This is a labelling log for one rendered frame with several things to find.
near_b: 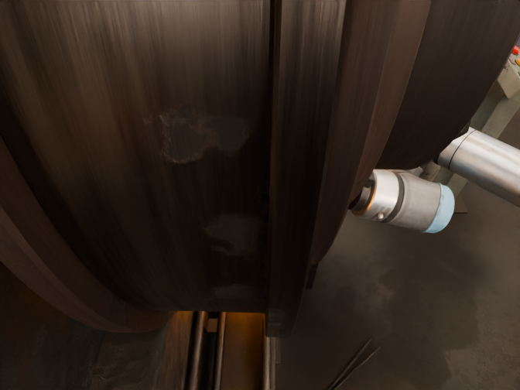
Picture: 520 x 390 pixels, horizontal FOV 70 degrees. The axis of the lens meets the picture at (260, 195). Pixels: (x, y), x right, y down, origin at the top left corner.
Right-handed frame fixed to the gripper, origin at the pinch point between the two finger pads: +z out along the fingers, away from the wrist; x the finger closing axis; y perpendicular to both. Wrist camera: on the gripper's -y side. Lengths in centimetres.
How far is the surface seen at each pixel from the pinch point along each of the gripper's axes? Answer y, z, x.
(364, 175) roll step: 34.2, 2.6, 29.0
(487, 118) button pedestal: -7, -78, -51
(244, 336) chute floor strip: -8.6, -3.9, 23.5
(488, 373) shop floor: -49, -91, 12
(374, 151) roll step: 35.9, 3.2, 29.2
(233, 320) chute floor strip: -9.0, -2.2, 21.3
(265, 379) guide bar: -2.9, -5.4, 30.0
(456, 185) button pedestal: -37, -91, -51
